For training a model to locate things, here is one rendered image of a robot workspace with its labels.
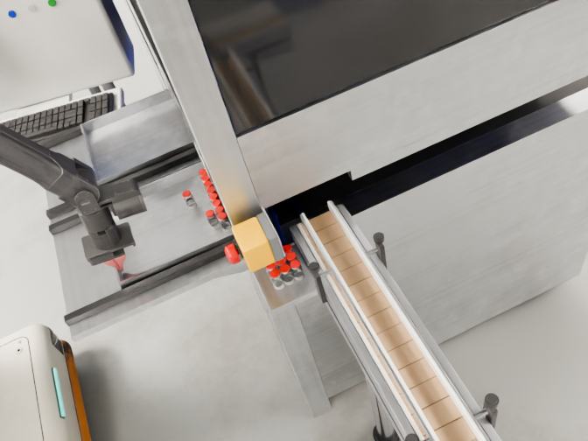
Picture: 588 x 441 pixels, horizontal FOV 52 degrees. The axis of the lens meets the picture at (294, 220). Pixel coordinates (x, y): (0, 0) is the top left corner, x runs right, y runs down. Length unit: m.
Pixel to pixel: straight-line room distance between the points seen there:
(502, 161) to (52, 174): 0.97
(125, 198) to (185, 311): 1.21
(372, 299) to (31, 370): 1.33
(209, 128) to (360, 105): 0.29
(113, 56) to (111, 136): 0.38
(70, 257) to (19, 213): 1.66
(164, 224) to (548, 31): 0.91
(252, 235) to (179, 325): 1.25
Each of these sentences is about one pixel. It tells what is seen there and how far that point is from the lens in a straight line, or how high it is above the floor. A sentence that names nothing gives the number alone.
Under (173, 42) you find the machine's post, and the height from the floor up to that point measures 1.42.
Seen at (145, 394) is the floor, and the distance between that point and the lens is 2.26.
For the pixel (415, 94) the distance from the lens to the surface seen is 1.18.
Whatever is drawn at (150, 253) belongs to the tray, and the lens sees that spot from 1.39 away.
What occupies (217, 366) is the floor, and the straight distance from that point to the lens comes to 2.21.
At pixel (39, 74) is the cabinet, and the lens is 2.10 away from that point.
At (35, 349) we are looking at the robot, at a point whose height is 0.28.
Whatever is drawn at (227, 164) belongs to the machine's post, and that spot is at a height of 1.16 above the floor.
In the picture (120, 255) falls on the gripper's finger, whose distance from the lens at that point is 1.29.
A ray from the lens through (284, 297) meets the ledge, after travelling 1.22.
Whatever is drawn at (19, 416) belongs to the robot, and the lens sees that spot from 2.10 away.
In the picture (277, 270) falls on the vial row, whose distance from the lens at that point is 1.20.
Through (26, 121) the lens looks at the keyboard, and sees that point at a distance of 2.06.
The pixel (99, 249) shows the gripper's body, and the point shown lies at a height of 0.99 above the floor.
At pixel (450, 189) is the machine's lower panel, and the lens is 1.43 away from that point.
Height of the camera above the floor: 1.89
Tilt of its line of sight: 49 degrees down
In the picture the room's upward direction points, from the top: 16 degrees counter-clockwise
